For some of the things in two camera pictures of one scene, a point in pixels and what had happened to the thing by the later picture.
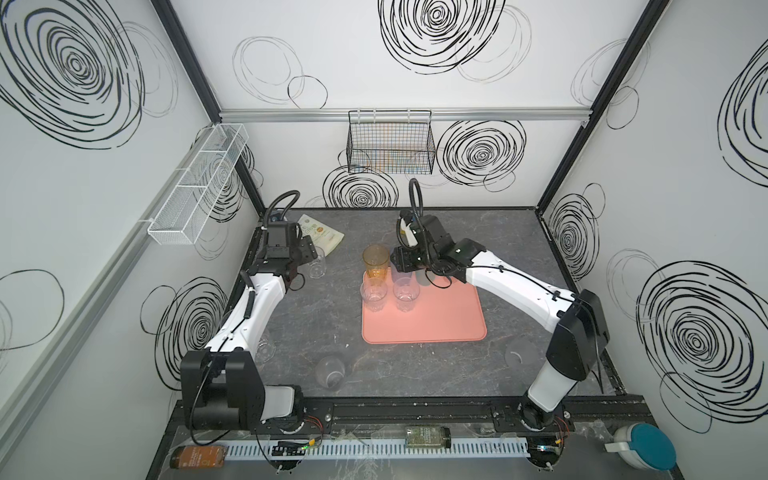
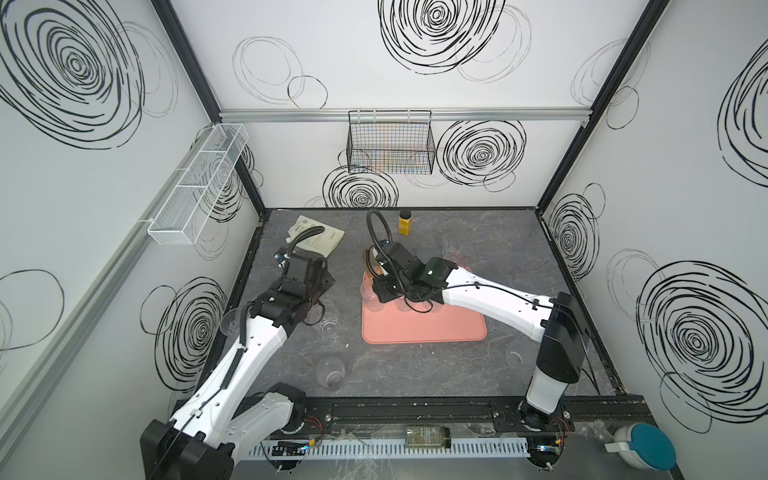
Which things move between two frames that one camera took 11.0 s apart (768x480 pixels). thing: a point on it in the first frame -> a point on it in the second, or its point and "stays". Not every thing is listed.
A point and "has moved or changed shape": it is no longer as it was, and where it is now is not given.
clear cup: x=330 y=372 stays
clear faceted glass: x=374 y=292 stays
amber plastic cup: x=376 y=259 stays
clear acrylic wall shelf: x=181 y=217 stays
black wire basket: x=391 y=142 stays
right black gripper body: x=405 y=258 -> x=384 y=264
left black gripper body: x=306 y=248 -> x=306 y=268
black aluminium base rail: x=440 y=413 stays
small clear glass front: x=265 y=350 has moved or changed shape
